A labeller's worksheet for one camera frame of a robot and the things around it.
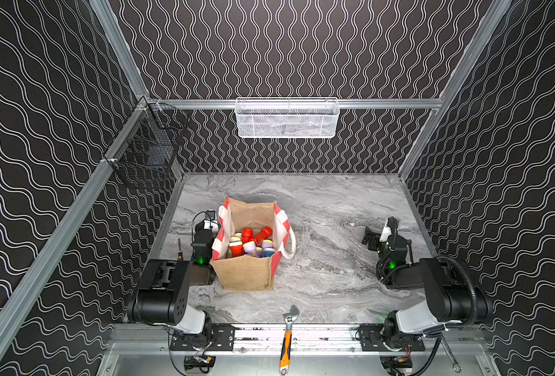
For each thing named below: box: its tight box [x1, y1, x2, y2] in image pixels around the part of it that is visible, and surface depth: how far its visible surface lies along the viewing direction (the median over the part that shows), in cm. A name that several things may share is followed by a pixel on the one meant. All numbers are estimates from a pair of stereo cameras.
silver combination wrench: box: [439, 336, 463, 373], surface depth 73 cm
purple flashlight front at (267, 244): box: [261, 238, 276, 251], surface depth 94 cm
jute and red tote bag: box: [210, 196, 297, 291], surface depth 80 cm
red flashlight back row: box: [253, 226, 273, 246], surface depth 97 cm
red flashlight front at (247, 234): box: [241, 227, 254, 244], surface depth 92 cm
